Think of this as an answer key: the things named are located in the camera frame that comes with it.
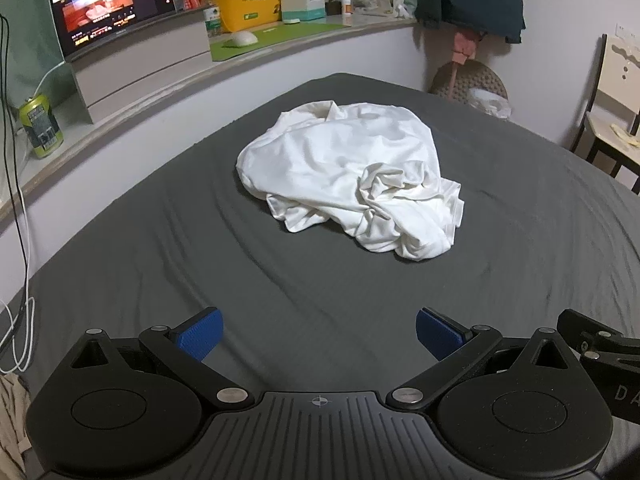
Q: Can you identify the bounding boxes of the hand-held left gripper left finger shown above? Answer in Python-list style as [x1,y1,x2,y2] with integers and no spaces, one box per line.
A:
[70,306,255,409]

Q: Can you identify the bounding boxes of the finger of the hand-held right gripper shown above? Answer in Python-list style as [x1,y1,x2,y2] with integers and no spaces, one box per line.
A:
[557,308,640,361]

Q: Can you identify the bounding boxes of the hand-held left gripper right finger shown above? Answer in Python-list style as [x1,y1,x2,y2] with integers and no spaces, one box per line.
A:
[387,306,581,409]

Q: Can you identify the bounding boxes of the white shirt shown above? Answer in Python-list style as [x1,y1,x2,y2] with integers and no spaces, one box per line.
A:
[235,100,463,261]

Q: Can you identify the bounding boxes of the grey bed sheet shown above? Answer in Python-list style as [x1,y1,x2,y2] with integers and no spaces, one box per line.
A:
[0,72,640,480]

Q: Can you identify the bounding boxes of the striped beige cloth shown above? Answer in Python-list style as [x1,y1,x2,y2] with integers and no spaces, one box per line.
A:
[0,372,33,480]

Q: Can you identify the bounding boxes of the grey window ledge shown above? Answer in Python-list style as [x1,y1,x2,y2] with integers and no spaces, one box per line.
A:
[0,12,418,233]

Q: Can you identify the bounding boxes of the white plastic bag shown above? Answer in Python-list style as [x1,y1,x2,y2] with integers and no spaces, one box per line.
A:
[467,87,513,121]

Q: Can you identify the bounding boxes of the cream chair with dark legs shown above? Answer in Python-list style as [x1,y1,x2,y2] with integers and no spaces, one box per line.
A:
[570,34,640,181]

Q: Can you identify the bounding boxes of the round woven basket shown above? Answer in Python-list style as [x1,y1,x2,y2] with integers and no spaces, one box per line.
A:
[429,60,508,111]

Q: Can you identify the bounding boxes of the green drink can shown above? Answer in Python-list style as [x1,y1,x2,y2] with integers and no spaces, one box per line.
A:
[19,94,65,160]

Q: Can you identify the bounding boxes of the grey laptop stand box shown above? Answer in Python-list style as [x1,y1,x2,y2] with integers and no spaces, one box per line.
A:
[67,7,213,123]

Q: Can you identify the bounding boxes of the pink cloth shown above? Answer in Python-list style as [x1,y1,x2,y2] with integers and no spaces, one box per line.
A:
[451,30,483,96]

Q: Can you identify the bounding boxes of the white computer mouse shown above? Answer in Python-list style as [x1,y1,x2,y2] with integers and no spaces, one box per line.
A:
[221,30,259,48]

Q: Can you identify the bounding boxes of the green mouse pad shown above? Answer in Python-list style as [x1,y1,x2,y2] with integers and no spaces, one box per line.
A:
[209,21,351,62]

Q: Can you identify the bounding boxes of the clear water bottle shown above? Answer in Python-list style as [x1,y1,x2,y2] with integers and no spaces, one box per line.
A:
[202,0,223,38]

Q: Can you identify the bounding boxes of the yellow box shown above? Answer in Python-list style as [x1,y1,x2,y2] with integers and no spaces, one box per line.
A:
[215,0,291,33]

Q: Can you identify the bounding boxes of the clear plastic storage box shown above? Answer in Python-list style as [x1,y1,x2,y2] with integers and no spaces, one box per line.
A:
[348,0,407,17]

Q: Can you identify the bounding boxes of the open laptop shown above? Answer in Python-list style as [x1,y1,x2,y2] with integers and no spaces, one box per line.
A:
[48,0,178,61]

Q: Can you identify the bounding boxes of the teal and white box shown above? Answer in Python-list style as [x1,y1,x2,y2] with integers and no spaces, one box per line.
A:
[279,0,336,23]

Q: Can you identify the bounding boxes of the white charging cable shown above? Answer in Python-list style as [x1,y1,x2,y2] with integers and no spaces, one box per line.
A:
[0,57,68,376]

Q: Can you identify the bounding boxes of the black cable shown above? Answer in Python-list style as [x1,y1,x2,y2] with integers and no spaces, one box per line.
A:
[0,12,31,301]

